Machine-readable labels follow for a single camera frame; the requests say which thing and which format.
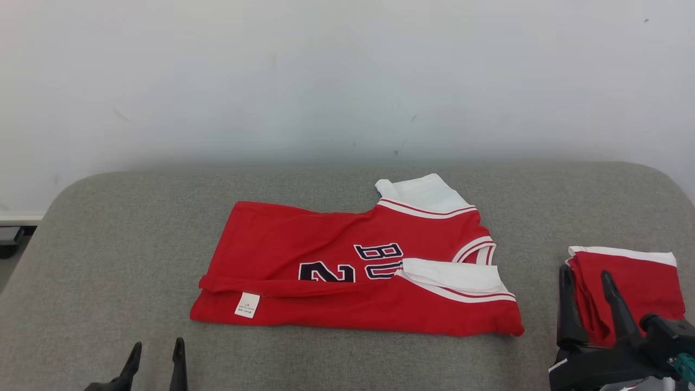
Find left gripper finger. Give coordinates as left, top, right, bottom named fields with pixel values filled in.
left=111, top=340, right=143, bottom=391
left=169, top=336, right=189, bottom=391

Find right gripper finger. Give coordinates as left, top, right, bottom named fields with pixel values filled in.
left=599, top=269, right=645, bottom=348
left=556, top=263, right=591, bottom=352

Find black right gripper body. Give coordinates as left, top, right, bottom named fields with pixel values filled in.
left=548, top=338, right=680, bottom=391

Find red shorts with white trim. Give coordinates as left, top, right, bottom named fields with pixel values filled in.
left=565, top=245, right=686, bottom=349

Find red jersey with white sleeves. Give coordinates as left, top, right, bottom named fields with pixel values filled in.
left=189, top=173, right=526, bottom=338

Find grey low cart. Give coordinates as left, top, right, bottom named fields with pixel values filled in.
left=0, top=225, right=26, bottom=260

